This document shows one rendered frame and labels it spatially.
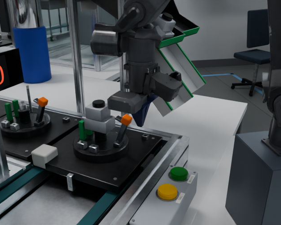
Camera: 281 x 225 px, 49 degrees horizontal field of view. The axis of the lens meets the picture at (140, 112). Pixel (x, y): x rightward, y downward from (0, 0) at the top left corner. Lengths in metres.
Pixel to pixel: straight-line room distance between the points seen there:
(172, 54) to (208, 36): 3.85
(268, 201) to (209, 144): 0.45
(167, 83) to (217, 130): 0.55
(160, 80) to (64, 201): 0.34
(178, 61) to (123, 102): 0.60
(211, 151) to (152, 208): 0.44
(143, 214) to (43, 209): 0.23
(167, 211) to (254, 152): 0.20
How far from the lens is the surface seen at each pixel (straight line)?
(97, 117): 0.74
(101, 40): 0.65
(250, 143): 0.67
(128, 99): 0.59
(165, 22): 0.87
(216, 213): 0.79
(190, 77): 1.15
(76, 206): 0.71
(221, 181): 0.89
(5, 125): 0.92
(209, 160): 0.97
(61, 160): 0.77
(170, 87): 0.62
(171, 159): 0.77
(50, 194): 0.76
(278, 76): 0.60
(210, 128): 1.16
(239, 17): 5.17
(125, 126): 0.72
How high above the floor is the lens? 1.38
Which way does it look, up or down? 24 degrees down
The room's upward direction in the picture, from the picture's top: straight up
